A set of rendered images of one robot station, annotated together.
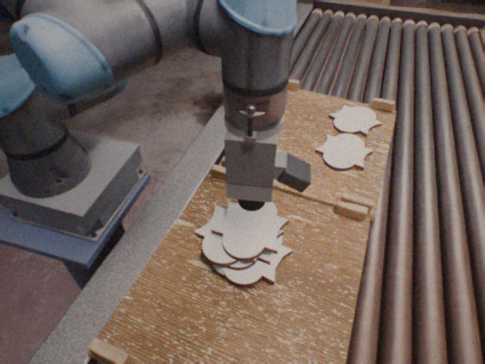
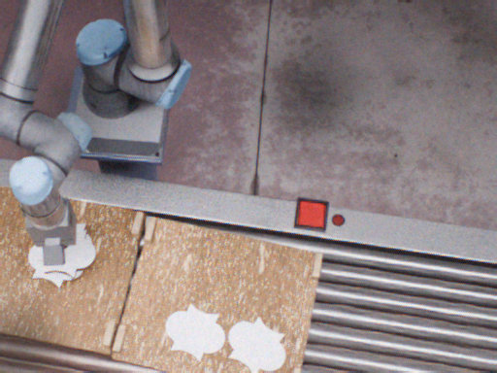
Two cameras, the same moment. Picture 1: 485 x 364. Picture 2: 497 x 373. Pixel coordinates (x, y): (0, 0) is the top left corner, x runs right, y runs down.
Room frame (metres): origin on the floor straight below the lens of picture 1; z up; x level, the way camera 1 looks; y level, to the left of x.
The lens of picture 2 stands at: (0.54, -0.65, 2.51)
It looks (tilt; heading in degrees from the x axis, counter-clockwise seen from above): 68 degrees down; 84
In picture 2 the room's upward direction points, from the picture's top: 5 degrees counter-clockwise
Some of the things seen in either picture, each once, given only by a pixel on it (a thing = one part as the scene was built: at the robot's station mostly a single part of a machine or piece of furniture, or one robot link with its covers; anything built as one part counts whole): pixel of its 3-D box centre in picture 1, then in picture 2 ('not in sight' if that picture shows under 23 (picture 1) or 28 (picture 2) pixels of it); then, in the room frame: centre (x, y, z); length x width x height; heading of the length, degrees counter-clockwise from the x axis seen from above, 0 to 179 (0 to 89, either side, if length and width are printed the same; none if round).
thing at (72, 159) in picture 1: (44, 153); (110, 82); (0.51, 0.40, 1.01); 0.15 x 0.15 x 0.10
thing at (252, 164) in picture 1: (269, 152); (49, 231); (0.34, -0.04, 1.16); 0.12 x 0.09 x 0.16; 82
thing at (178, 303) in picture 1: (249, 276); (44, 265); (0.29, -0.01, 0.93); 0.41 x 0.35 x 0.02; 158
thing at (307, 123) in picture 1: (314, 139); (219, 305); (0.67, -0.19, 0.93); 0.41 x 0.35 x 0.02; 156
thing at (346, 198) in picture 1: (356, 202); (119, 339); (0.44, -0.23, 0.95); 0.06 x 0.02 x 0.03; 66
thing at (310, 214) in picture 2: not in sight; (311, 215); (0.93, -0.01, 0.92); 0.06 x 0.06 x 0.01; 70
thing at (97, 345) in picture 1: (110, 354); not in sight; (0.16, 0.18, 0.95); 0.06 x 0.02 x 0.03; 68
